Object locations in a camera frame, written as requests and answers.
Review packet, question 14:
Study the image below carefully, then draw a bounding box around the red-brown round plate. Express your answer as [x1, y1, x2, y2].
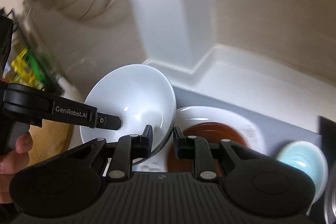
[166, 122, 250, 177]

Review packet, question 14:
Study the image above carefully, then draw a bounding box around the white bowl blue pattern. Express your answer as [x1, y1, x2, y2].
[80, 64, 177, 156]

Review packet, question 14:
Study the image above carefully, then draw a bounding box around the person's left hand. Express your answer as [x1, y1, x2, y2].
[0, 132, 33, 203]

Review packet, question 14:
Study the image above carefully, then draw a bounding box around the white square floral plate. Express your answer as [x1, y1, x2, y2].
[133, 106, 266, 172]

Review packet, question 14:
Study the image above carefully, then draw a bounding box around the yellow green package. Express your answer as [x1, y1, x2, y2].
[10, 48, 47, 90]

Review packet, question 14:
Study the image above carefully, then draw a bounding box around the wooden cutting board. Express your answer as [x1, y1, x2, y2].
[28, 120, 74, 166]

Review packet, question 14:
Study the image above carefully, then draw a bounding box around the grey dish drying mat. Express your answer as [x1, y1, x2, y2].
[174, 87, 322, 157]

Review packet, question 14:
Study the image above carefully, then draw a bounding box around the light blue ceramic bowl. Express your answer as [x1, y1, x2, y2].
[276, 141, 329, 204]

